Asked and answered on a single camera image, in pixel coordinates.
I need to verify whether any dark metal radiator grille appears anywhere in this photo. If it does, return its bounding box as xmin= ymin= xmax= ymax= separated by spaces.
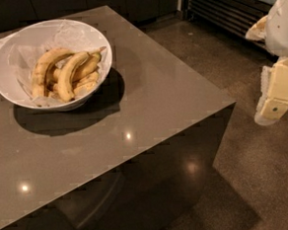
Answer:
xmin=183 ymin=0 xmax=288 ymax=57

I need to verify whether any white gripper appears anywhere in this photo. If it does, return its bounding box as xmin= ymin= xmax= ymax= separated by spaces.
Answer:
xmin=246 ymin=0 xmax=288 ymax=125

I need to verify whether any white bowl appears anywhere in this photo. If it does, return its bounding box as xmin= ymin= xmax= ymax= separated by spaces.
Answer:
xmin=0 ymin=16 xmax=116 ymax=116

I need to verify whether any white paper liner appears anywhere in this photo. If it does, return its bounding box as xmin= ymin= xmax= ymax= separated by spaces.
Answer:
xmin=4 ymin=19 xmax=112 ymax=111

